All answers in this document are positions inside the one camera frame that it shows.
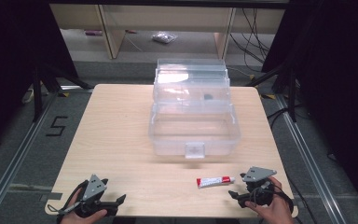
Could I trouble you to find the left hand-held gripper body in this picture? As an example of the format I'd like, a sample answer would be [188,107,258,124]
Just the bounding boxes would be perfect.
[74,174,119,218]

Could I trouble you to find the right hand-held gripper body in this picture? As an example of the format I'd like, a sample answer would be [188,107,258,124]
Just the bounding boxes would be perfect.
[241,165,278,207]

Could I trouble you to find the red and white tube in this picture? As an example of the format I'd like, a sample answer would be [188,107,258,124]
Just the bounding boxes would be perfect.
[196,175,236,189]

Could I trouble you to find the clear plastic storage box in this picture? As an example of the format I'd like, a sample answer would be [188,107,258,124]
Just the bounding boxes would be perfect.
[147,58,242,160]

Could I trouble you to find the person's right hand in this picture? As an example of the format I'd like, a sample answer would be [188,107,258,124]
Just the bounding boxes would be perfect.
[244,175,295,224]

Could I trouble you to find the person's left hand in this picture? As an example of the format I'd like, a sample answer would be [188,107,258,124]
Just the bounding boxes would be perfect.
[59,191,108,224]

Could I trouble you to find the black metal stand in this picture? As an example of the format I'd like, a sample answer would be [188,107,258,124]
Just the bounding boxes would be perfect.
[245,60,302,123]
[31,60,95,123]

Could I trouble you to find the crumpled clear plastic bag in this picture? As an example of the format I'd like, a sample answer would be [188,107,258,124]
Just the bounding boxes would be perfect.
[151,31,179,45]

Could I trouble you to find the light wooden shelf unit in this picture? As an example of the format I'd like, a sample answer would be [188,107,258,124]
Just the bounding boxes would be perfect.
[49,3,286,60]

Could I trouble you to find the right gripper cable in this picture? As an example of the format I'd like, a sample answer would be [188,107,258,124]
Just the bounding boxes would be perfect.
[271,182,296,216]

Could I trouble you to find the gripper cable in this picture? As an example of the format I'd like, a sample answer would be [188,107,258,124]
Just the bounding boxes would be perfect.
[47,179,90,217]
[271,182,296,216]

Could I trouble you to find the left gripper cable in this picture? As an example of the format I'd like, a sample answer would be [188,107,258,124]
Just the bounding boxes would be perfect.
[47,179,90,217]

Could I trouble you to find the aluminium floor rail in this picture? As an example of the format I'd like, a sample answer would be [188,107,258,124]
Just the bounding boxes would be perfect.
[274,92,351,224]
[0,90,60,224]

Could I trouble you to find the black cables on floor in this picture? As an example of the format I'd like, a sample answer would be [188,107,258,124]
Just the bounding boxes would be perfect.
[228,7,273,64]

